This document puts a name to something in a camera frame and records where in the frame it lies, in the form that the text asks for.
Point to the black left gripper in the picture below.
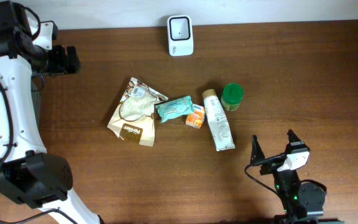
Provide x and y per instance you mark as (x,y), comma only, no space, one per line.
(60,66)

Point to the white barcode scanner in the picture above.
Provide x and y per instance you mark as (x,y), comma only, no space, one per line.
(180,35)

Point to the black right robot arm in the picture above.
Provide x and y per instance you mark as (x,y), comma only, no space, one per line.
(302,200)

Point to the teal wet wipes pack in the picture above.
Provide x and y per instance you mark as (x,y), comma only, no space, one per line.
(175,108)

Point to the white cream tube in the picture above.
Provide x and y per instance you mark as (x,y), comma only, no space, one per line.
(217,121)

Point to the orange juice carton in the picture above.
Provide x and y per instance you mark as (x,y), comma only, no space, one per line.
(196,119)

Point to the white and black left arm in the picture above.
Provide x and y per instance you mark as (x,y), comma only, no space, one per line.
(28,173)

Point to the grey perforated plastic basket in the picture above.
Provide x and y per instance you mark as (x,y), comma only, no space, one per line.
(36,98)

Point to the green lid jar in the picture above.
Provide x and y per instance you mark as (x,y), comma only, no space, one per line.
(232,96)

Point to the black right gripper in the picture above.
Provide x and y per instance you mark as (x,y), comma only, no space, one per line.
(258,154)

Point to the beige seed pouch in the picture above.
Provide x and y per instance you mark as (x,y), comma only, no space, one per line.
(133,119)

